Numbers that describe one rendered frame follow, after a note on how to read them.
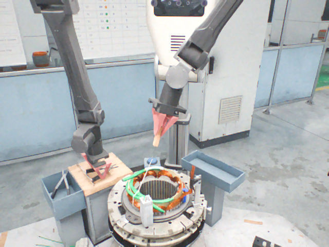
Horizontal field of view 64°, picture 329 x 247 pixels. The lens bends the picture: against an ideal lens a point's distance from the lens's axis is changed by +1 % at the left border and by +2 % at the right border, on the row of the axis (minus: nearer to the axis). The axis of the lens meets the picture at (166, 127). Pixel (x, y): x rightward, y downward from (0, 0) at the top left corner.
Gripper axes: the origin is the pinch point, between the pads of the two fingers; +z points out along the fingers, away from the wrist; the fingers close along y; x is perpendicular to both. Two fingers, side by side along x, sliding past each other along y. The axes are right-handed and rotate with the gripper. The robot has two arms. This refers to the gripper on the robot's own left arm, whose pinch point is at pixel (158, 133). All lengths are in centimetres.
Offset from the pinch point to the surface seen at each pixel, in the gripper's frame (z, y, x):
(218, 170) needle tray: 15.8, 40.7, 16.6
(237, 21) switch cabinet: -86, 136, 182
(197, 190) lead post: 13.6, 15.1, -7.4
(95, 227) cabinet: 49, -4, 21
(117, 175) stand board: 26.7, -0.3, 23.3
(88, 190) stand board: 31.4, -10.8, 18.6
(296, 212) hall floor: 65, 185, 68
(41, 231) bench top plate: 64, -21, 38
